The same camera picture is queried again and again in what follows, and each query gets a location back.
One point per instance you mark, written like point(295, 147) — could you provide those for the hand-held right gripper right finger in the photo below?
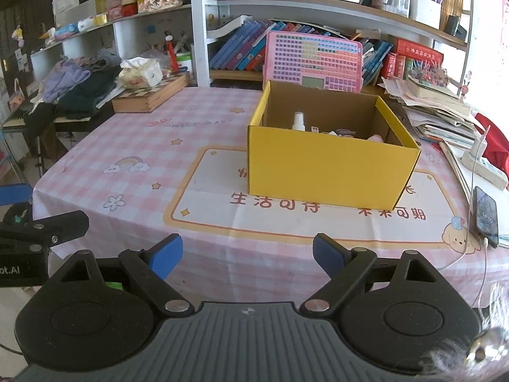
point(330, 252)

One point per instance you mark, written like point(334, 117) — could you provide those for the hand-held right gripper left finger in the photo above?
point(167, 254)

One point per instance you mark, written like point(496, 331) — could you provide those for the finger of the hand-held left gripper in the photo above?
point(59, 227)
point(16, 195)

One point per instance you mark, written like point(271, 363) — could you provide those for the yellow cardboard box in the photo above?
point(326, 171)

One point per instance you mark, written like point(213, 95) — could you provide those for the grey toy car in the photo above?
point(346, 132)

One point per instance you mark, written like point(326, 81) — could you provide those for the pink plush pig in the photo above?
point(375, 138)

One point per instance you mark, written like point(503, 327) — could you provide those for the white spray bottle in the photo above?
point(298, 123)

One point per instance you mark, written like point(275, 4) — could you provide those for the pile of clothes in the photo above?
point(79, 87)

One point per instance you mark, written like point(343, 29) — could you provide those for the wooden chess box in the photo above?
point(151, 97)

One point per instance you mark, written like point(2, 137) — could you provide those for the black smartphone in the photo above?
point(486, 215)

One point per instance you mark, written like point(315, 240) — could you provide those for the stack of papers and books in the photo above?
point(433, 115)

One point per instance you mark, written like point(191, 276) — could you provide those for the floral tissue box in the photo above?
point(141, 73)

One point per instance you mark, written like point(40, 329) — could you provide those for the white power strip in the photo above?
point(485, 171)

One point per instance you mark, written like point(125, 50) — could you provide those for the fuzzy grey sleeve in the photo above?
point(485, 350)

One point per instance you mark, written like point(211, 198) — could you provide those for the white plug-in charger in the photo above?
point(480, 147)

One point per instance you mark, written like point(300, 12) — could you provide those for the pink learning tablet toy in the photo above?
point(314, 59)

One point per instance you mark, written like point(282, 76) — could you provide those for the leaning blue books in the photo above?
point(375, 61)

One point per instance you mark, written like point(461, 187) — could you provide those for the red bottle figure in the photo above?
point(173, 53)

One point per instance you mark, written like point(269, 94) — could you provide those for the red cloth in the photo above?
point(497, 139)

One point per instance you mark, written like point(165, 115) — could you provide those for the colourful flower decoration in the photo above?
point(429, 74)

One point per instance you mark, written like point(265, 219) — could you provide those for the white bookshelf unit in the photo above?
point(199, 39)

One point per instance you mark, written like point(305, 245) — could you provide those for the row of blue books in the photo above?
point(238, 47)

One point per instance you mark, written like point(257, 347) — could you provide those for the red boxed books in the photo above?
point(417, 51)

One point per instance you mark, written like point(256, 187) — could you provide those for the black box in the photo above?
point(455, 28)

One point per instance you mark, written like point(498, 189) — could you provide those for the white pen holder box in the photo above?
point(425, 11)

